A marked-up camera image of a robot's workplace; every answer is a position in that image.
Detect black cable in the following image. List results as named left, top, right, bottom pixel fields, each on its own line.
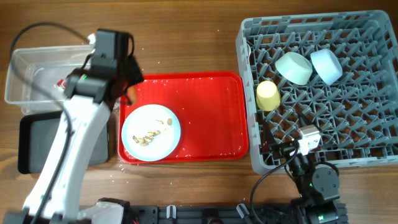
left=250, top=152, right=299, bottom=224
left=9, top=21, right=91, bottom=224

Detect right black cable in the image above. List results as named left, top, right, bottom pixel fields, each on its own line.
left=250, top=152, right=299, bottom=224

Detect red serving tray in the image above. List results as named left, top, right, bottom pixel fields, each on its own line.
left=119, top=71, right=249, bottom=163

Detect grey dishwasher rack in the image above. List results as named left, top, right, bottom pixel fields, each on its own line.
left=236, top=10, right=397, bottom=174

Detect left black cable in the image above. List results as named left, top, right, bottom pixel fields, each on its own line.
left=9, top=21, right=91, bottom=224

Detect yellow cup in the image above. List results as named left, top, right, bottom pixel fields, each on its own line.
left=256, top=81, right=280, bottom=111

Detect orange carrot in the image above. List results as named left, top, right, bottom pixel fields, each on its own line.
left=126, top=86, right=137, bottom=105

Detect clear plastic bin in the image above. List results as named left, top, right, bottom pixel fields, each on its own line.
left=4, top=45, right=93, bottom=115

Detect white plastic spoon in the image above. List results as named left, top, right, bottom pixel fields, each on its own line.
left=246, top=44, right=251, bottom=60

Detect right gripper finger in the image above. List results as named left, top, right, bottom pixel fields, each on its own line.
left=262, top=121, right=275, bottom=152
left=297, top=112, right=319, bottom=129

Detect black tray bin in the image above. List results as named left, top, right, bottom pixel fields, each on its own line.
left=17, top=111, right=109, bottom=174

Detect light blue bowl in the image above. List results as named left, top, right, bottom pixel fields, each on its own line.
left=310, top=49, right=343, bottom=85

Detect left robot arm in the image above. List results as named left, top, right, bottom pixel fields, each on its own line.
left=4, top=29, right=144, bottom=223

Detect green bowl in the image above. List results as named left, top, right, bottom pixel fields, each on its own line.
left=275, top=52, right=313, bottom=85

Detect peanut scraps on plate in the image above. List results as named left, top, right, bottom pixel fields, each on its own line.
left=132, top=118, right=173, bottom=146

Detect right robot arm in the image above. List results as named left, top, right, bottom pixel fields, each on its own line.
left=260, top=113, right=340, bottom=205

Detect light blue plate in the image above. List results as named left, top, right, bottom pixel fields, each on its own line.
left=121, top=104, right=182, bottom=162

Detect red snack wrapper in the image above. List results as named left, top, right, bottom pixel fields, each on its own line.
left=57, top=79, right=66, bottom=90

